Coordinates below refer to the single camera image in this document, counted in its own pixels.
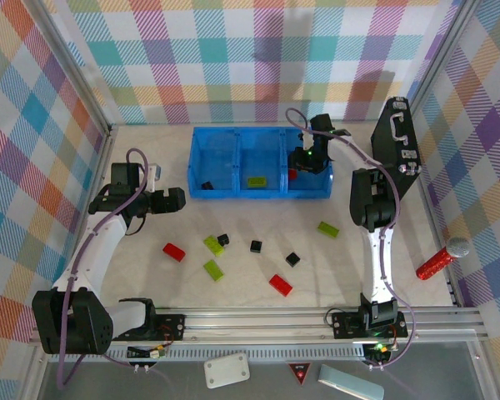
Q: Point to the red lego brick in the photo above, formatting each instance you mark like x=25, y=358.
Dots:
x=292, y=174
x=174, y=251
x=281, y=285

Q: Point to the black lego brick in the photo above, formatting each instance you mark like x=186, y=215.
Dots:
x=255, y=246
x=293, y=258
x=223, y=239
x=207, y=186

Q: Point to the green lego brick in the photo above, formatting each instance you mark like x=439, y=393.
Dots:
x=212, y=244
x=328, y=229
x=213, y=271
x=256, y=181

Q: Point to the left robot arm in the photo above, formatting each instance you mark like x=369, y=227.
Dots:
x=71, y=321

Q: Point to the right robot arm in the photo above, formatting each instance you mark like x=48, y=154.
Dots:
x=373, y=200

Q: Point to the blue plastic bin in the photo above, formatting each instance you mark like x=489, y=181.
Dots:
x=308, y=189
x=260, y=160
x=216, y=162

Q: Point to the small controller board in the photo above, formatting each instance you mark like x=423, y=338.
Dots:
x=150, y=353
x=379, y=352

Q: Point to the red glitter microphone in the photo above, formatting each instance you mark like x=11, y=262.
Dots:
x=435, y=264

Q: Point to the white rectangular plate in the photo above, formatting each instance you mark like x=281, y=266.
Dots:
x=227, y=370

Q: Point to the red triangle sign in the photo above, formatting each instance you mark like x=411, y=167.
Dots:
x=299, y=372

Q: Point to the pale blue wedge block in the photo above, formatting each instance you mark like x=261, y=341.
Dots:
x=350, y=381

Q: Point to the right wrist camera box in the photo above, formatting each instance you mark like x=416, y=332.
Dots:
x=306, y=136

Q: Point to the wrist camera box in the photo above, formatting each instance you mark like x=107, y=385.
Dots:
x=306, y=136
x=154, y=177

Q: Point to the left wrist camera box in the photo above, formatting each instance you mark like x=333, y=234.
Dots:
x=154, y=177

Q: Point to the aluminium side rail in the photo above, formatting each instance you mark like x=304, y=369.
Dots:
x=102, y=154
x=435, y=216

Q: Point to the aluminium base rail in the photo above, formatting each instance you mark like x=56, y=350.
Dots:
x=254, y=323

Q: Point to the aluminium frame post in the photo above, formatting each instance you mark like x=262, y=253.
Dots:
x=441, y=54
x=78, y=68

